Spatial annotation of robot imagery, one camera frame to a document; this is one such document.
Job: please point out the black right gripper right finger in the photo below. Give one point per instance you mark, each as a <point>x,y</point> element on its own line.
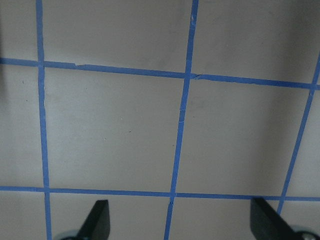
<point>267,224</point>

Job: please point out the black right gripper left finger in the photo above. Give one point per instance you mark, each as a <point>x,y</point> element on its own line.
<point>97,225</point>

